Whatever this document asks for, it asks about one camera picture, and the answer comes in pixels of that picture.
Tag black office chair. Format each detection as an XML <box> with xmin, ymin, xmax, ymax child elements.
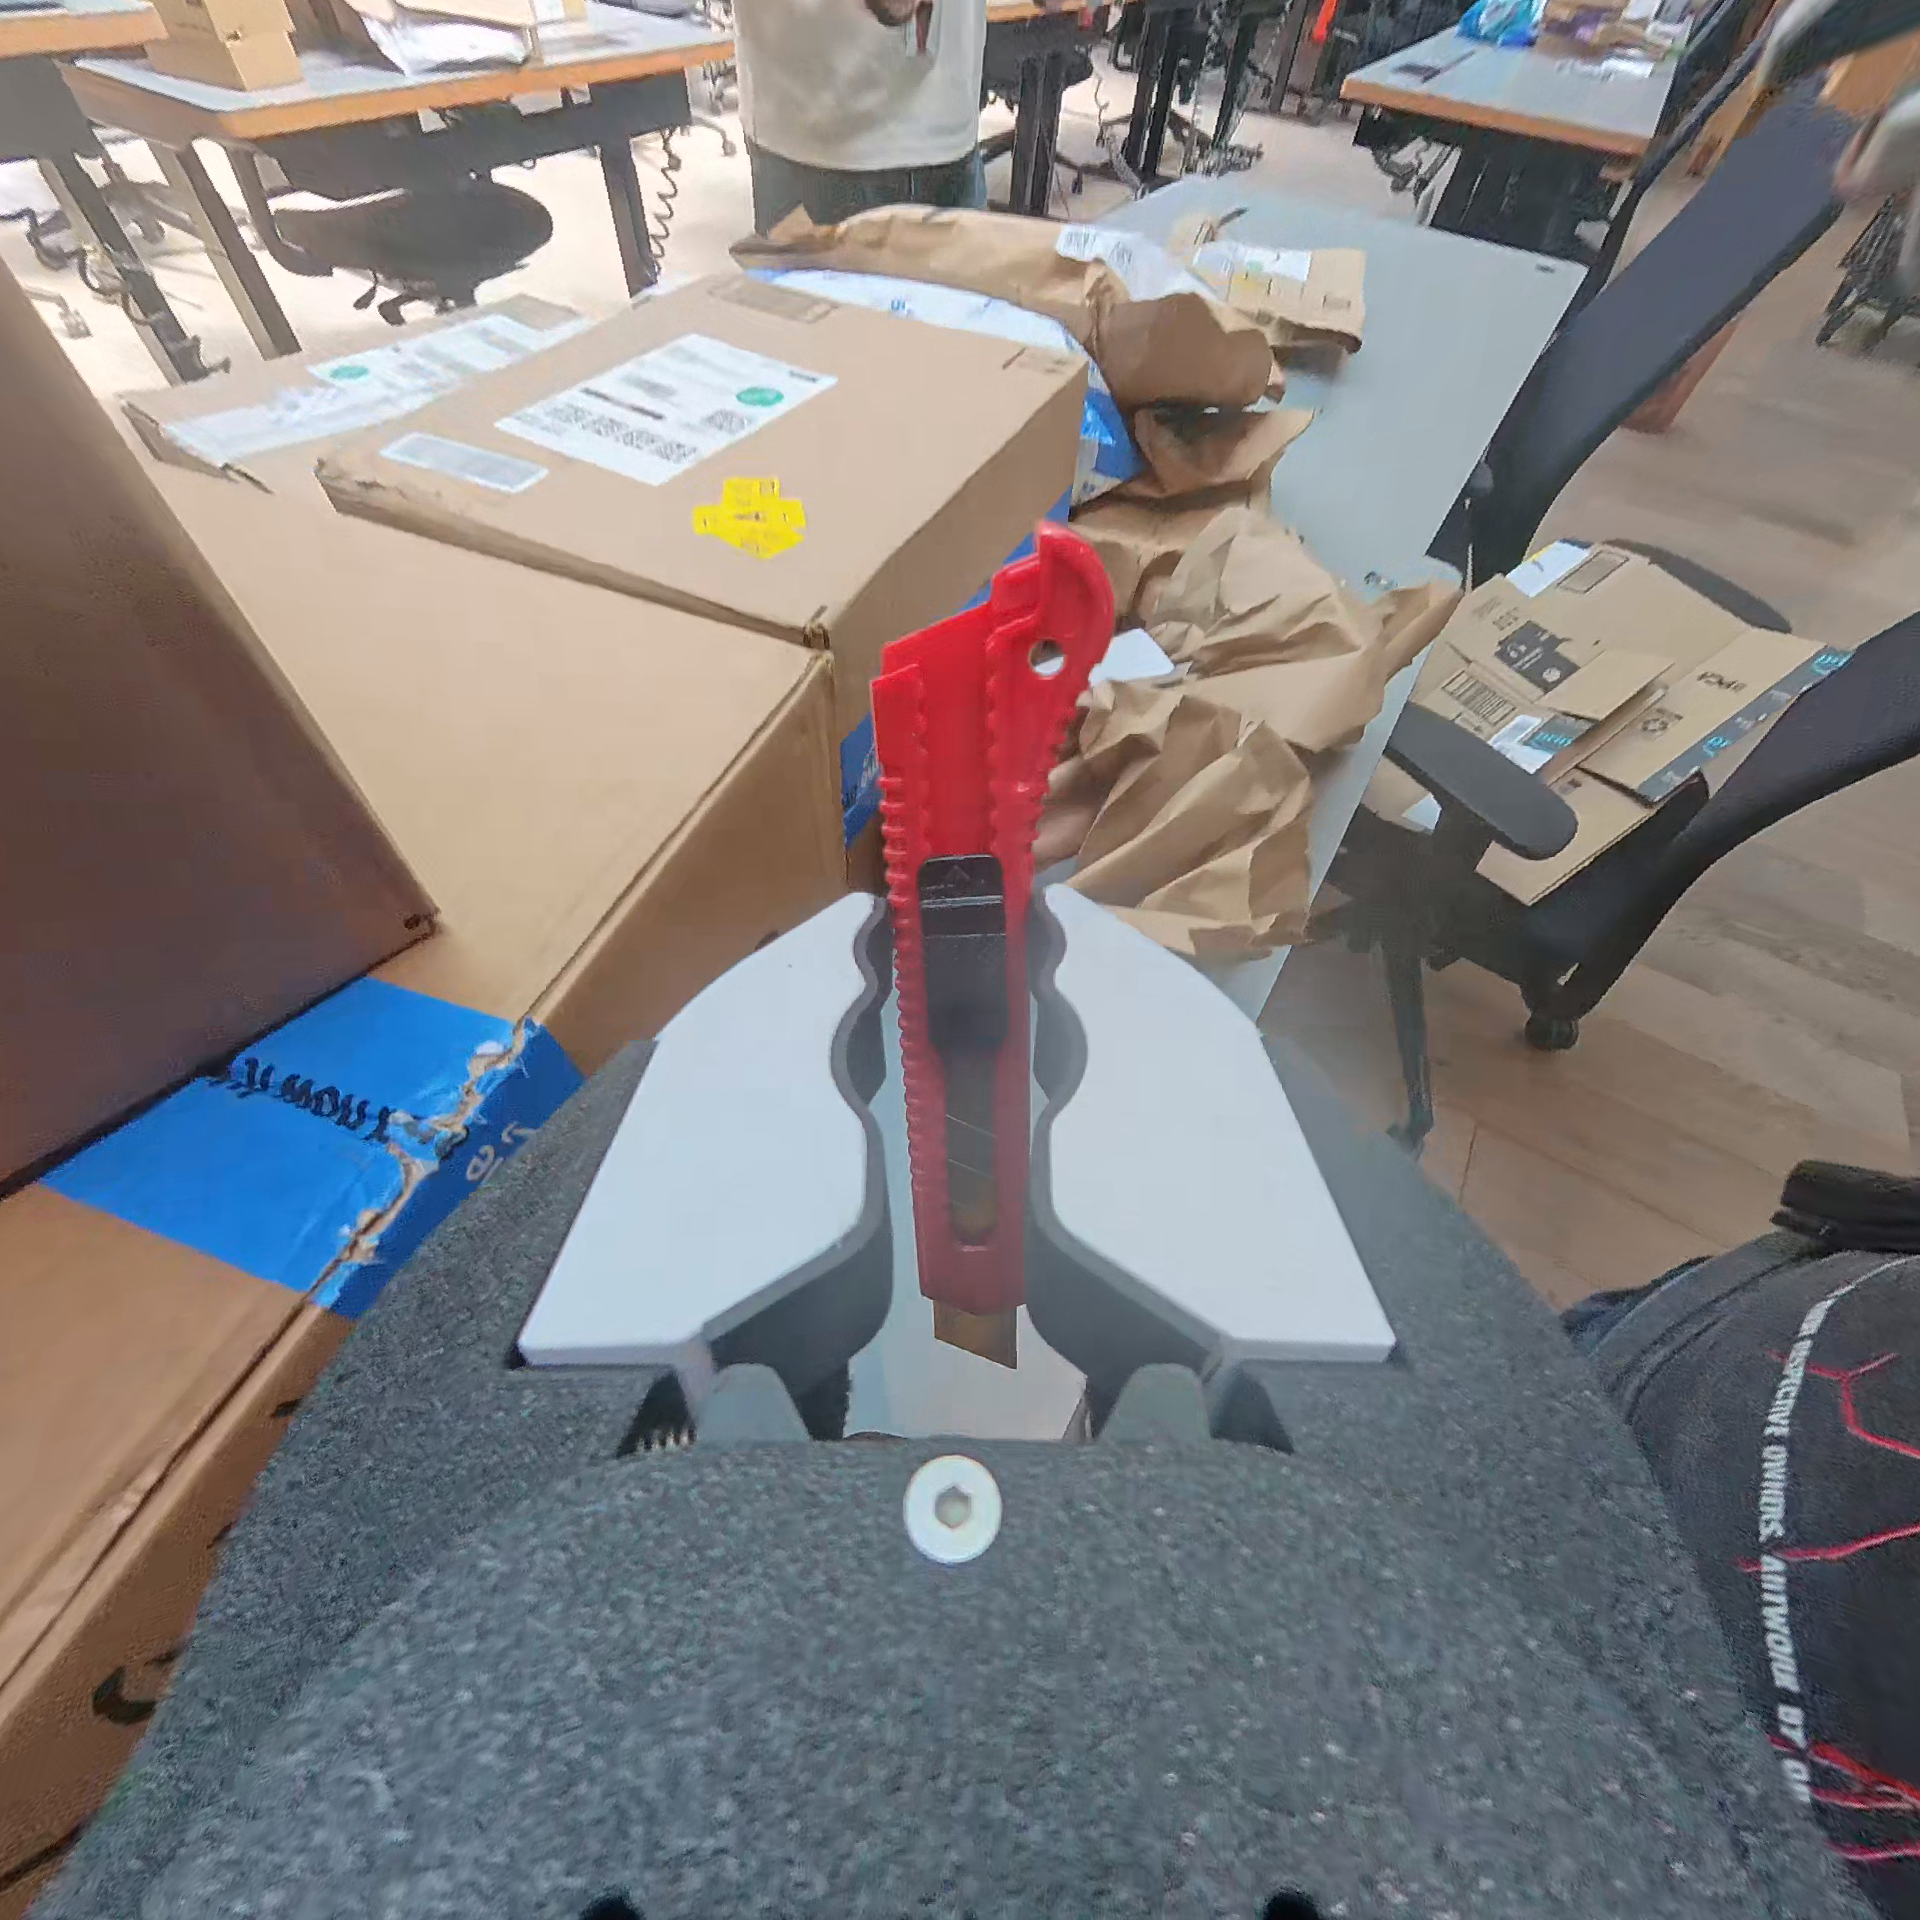
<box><xmin>263</xmin><ymin>177</ymin><xmax>559</xmax><ymax>329</ymax></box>
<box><xmin>1319</xmin><ymin>609</ymin><xmax>1920</xmax><ymax>1158</ymax></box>
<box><xmin>1423</xmin><ymin>76</ymin><xmax>1863</xmax><ymax>633</ymax></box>

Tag crumpled brown packing paper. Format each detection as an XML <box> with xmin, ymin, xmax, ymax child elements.
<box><xmin>731</xmin><ymin>201</ymin><xmax>1465</xmax><ymax>962</ymax></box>

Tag grey paper pile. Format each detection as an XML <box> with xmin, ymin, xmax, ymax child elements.
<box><xmin>343</xmin><ymin>0</ymin><xmax>589</xmax><ymax>79</ymax></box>

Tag red utility knife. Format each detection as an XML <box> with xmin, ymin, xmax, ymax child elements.
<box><xmin>870</xmin><ymin>519</ymin><xmax>1119</xmax><ymax>1369</ymax></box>

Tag brown paper mailer white label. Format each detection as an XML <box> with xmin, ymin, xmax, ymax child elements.
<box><xmin>1168</xmin><ymin>211</ymin><xmax>1368</xmax><ymax>367</ymax></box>

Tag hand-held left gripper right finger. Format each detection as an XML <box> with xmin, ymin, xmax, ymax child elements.
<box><xmin>1023</xmin><ymin>882</ymin><xmax>1400</xmax><ymax>1401</ymax></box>

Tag large cardboard box blue tape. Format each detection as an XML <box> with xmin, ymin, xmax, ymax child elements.
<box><xmin>0</xmin><ymin>383</ymin><xmax>845</xmax><ymax>1894</ymax></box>

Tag wooden topped office desk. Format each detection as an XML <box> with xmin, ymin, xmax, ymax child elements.
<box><xmin>0</xmin><ymin>0</ymin><xmax>203</xmax><ymax>384</ymax></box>
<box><xmin>1340</xmin><ymin>23</ymin><xmax>1688</xmax><ymax>227</ymax></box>
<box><xmin>59</xmin><ymin>16</ymin><xmax>741</xmax><ymax>377</ymax></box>

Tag small cardboard box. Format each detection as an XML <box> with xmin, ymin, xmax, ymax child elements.
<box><xmin>141</xmin><ymin>0</ymin><xmax>303</xmax><ymax>97</ymax></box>

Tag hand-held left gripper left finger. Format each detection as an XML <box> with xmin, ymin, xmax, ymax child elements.
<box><xmin>513</xmin><ymin>891</ymin><xmax>905</xmax><ymax>1401</ymax></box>

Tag flat cardboard parcel white labels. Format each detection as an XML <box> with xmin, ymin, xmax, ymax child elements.
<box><xmin>117</xmin><ymin>292</ymin><xmax>601</xmax><ymax>490</ymax></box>

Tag person's dark clothing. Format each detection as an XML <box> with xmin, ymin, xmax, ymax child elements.
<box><xmin>1558</xmin><ymin>1230</ymin><xmax>1920</xmax><ymax>1920</ymax></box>

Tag cardboard box with shipping labels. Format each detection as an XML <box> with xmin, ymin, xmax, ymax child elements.
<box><xmin>310</xmin><ymin>271</ymin><xmax>1092</xmax><ymax>752</ymax></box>

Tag dark brown cardboard box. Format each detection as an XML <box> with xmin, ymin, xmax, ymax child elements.
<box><xmin>0</xmin><ymin>256</ymin><xmax>440</xmax><ymax>1194</ymax></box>

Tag flattened cardboard box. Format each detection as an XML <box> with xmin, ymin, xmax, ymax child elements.
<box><xmin>1358</xmin><ymin>540</ymin><xmax>1854</xmax><ymax>910</ymax></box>

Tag white plastic mailer bag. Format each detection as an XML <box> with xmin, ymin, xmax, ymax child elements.
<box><xmin>750</xmin><ymin>264</ymin><xmax>1103</xmax><ymax>368</ymax></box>

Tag black armrest pad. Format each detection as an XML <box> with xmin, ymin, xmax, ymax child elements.
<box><xmin>1776</xmin><ymin>1161</ymin><xmax>1920</xmax><ymax>1256</ymax></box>

